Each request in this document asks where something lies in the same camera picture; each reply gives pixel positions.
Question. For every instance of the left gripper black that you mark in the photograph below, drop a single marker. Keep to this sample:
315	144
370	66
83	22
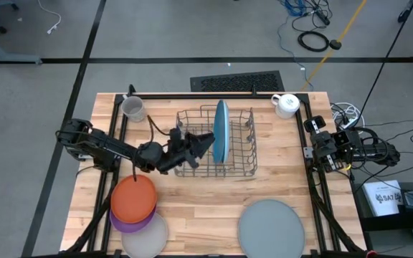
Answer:
174	154

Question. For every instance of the white power strip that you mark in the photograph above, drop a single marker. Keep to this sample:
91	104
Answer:
350	122

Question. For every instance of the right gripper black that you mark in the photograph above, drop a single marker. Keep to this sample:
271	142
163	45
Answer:
321	143

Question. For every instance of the black side cabinet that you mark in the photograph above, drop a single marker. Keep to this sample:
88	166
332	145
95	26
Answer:
389	224

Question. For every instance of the grey patterned mug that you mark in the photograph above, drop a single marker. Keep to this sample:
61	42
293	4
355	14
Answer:
133	108

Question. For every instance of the small pale grey plate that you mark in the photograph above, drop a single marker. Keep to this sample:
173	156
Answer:
149	240

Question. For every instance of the purple plate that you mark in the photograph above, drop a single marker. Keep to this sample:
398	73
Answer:
127	227

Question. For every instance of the black metal table frame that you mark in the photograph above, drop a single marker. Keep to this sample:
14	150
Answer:
301	123

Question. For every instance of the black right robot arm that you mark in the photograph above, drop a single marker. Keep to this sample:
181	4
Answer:
371	150

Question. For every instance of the large blue plate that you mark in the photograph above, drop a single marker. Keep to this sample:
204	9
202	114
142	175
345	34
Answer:
219	132

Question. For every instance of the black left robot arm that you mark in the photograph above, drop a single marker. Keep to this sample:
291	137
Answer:
106	147

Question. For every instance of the black round puck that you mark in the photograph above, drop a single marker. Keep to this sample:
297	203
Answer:
335	44

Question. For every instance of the white box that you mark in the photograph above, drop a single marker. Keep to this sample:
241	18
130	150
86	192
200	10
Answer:
384	199

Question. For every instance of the black floor vent grille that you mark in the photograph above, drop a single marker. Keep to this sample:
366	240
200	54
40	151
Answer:
238	81

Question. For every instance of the large grey plate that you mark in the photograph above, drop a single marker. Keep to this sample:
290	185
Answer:
271	229

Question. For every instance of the white mug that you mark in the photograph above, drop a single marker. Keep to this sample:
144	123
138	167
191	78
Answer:
287	105

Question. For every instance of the orange plate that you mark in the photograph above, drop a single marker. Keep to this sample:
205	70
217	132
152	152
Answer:
133	200

